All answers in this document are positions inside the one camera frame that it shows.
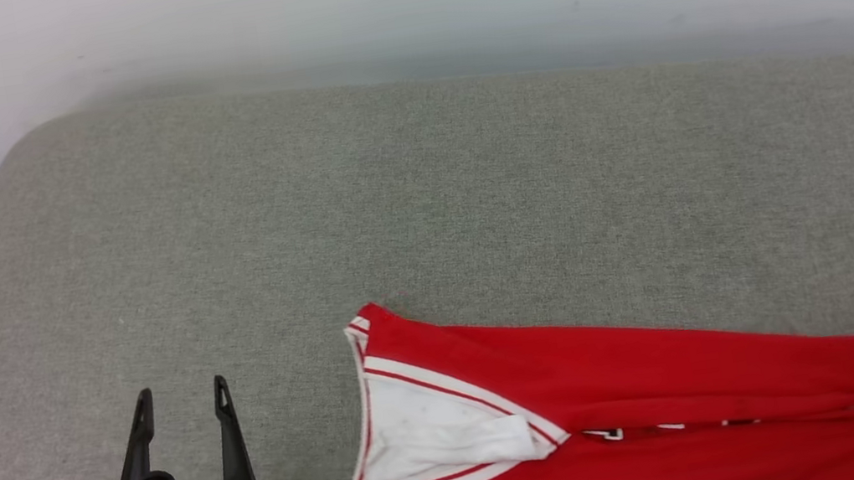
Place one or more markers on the red jersey with white trim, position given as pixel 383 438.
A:
pixel 672 406

